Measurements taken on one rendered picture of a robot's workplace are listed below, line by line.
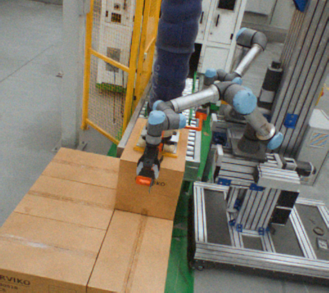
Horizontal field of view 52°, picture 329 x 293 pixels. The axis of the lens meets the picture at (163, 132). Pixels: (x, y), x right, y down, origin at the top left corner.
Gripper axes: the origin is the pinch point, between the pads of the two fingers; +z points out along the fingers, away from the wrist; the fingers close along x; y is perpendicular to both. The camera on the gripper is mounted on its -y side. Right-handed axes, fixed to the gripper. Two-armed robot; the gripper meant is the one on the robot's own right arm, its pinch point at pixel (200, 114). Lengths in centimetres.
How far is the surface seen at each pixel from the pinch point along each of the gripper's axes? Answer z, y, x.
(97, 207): 53, 62, -56
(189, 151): 52, -30, 0
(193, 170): 56, -7, 5
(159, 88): -29, 40, -31
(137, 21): -41, -82, -69
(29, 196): 53, 65, -102
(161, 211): 47, 60, -14
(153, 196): 37, 60, -22
